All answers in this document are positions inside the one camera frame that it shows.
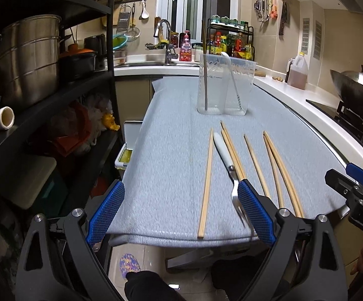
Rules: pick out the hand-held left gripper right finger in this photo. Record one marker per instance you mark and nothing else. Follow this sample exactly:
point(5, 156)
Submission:
point(256, 213)

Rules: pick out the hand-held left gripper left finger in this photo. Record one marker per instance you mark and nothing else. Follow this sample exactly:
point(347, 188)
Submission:
point(106, 213)

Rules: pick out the clear plastic utensil container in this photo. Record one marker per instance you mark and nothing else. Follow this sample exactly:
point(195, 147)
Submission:
point(219, 100)

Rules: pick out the black gas stove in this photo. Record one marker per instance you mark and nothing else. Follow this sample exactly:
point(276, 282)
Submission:
point(353, 119)

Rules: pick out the colourful slipper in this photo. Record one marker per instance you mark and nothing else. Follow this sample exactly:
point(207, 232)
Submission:
point(129, 265)

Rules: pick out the person's right leg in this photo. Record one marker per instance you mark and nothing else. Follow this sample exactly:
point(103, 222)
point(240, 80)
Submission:
point(241, 272)

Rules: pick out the person's leg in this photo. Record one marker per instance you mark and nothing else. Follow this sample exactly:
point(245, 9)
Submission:
point(241, 272)
point(150, 285)

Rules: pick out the grey table cloth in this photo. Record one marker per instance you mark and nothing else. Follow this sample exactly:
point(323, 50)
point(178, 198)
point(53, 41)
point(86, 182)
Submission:
point(168, 163)

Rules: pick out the person's left leg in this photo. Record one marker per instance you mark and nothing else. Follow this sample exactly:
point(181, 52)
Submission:
point(150, 285)

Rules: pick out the steel wok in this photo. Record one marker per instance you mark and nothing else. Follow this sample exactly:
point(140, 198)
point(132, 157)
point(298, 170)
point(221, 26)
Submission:
point(356, 87)

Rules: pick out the white cutting board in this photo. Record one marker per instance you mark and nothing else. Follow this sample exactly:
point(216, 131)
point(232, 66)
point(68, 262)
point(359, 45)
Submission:
point(28, 178)

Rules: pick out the white trash bin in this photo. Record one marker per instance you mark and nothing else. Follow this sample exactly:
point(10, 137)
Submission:
point(132, 131)

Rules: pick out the red plastic bag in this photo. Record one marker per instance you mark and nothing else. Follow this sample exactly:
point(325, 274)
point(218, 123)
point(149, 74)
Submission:
point(71, 131)

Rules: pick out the yellow plastic bag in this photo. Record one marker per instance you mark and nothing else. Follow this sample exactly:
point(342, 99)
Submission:
point(111, 122)

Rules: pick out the white plastic bag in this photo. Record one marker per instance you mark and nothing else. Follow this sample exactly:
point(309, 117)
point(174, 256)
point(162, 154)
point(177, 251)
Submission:
point(95, 106)

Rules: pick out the cooking oil jug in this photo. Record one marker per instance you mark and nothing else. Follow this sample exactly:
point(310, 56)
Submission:
point(297, 73)

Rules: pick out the ginger pieces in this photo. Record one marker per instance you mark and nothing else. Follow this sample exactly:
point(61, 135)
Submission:
point(277, 78)

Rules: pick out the round wooden cutting board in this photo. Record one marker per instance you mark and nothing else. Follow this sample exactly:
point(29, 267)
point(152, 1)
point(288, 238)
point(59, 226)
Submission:
point(260, 73)

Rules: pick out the black pot with orange lid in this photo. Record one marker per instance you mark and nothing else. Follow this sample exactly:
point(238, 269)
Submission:
point(76, 64)

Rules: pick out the steel sink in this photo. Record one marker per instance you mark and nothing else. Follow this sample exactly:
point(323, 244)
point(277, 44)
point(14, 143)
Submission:
point(143, 64)

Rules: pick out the white spoon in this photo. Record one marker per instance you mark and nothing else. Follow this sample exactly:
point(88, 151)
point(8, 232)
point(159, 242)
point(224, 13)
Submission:
point(225, 57)

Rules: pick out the black shelf rack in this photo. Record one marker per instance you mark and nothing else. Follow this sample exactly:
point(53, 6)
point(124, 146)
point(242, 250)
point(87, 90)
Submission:
point(110, 53)

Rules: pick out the hanging cleaver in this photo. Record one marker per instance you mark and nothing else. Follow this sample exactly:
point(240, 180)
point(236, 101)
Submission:
point(282, 22)

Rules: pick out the black kettle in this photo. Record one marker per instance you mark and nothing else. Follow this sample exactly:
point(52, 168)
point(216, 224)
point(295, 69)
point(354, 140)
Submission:
point(93, 45)

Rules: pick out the row of sauce bottles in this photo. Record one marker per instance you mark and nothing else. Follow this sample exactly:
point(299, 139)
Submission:
point(228, 47)

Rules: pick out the white jar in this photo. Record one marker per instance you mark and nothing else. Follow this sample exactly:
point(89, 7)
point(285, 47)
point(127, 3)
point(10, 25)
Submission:
point(198, 55)

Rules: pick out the steel faucet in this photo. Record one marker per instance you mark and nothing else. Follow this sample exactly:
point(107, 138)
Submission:
point(168, 56)

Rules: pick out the large steel pot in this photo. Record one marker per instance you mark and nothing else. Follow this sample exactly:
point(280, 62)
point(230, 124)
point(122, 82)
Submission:
point(28, 62)

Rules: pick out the green colander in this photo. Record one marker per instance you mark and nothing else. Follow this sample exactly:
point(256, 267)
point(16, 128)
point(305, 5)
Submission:
point(119, 41)

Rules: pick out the black spice rack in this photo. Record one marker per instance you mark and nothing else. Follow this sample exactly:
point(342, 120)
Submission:
point(250, 29)

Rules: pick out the pink dish soap bottle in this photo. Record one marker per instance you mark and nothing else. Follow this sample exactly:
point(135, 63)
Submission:
point(186, 48)

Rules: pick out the red jar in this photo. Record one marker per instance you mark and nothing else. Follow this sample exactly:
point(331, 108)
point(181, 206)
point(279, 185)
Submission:
point(174, 39)

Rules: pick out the hanging kitchen tools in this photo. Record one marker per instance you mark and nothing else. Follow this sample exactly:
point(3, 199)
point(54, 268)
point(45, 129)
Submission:
point(264, 6)

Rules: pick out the metal grater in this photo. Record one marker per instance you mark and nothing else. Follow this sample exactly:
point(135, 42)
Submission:
point(123, 20)

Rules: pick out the white ladle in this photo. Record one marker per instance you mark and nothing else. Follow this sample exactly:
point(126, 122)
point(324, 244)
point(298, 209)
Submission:
point(144, 13)

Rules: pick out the window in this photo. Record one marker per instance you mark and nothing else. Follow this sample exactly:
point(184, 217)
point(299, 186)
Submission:
point(184, 6)

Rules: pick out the wall vent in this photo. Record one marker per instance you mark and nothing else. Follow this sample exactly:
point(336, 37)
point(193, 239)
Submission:
point(318, 40)
point(306, 36)

